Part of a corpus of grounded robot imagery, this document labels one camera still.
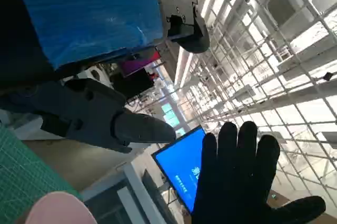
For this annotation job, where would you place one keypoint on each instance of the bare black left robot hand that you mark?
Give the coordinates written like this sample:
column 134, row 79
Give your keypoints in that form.
column 92, row 10

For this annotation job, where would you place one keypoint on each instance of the blue screen monitor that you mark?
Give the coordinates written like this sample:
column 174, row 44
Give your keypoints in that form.
column 179, row 166

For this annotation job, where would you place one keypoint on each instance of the pink bowl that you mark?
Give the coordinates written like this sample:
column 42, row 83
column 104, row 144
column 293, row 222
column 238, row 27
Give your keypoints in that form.
column 58, row 209

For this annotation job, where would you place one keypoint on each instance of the green cutting mat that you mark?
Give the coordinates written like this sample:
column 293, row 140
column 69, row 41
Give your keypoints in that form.
column 23, row 171

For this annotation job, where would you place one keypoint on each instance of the black monitor back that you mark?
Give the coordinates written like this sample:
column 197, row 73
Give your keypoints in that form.
column 131, row 84

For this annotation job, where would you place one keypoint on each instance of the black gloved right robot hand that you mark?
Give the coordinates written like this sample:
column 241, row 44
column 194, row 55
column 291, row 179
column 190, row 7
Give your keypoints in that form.
column 237, row 176

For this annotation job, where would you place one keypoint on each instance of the magenta panel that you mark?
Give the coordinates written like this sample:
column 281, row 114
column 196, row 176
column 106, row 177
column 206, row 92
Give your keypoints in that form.
column 139, row 63

